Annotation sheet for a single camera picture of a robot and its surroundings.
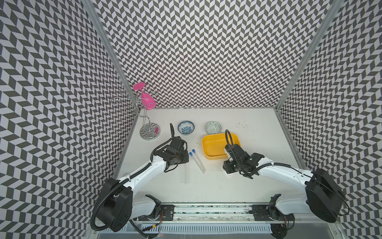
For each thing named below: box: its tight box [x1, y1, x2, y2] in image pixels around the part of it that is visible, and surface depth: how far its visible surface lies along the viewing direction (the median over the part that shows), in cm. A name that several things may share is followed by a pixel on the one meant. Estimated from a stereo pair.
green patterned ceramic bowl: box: [204, 120, 223, 135], surface depth 106 cm
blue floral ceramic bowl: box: [177, 120, 195, 136], surface depth 107 cm
